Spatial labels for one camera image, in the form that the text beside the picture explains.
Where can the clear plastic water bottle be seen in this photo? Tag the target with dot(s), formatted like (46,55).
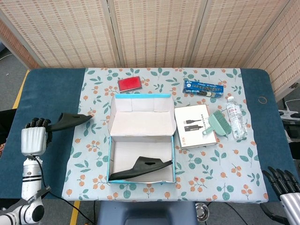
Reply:
(236,119)

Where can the floral leaf print tablecloth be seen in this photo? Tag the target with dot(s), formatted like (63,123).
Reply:
(211,164)

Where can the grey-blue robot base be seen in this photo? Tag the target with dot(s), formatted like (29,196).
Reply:
(145,213)

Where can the blue cardboard shoe box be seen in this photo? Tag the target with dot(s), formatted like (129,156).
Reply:
(140,124)

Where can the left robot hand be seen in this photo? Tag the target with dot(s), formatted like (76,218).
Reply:
(34,140)

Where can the woven bamboo folding screen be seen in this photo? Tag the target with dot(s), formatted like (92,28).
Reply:
(152,30)

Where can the red flat case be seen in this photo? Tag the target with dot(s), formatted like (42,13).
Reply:
(130,84)

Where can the white chair base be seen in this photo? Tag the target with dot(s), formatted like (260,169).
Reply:
(289,114)

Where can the black rubber slipper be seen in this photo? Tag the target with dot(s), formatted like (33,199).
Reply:
(70,119)
(140,167)

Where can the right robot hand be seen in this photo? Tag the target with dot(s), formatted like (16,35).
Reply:
(288,199)

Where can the green cleaning brush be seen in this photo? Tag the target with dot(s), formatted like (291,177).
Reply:
(220,122)

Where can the blue cookie snack package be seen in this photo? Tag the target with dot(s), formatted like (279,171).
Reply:
(201,87)

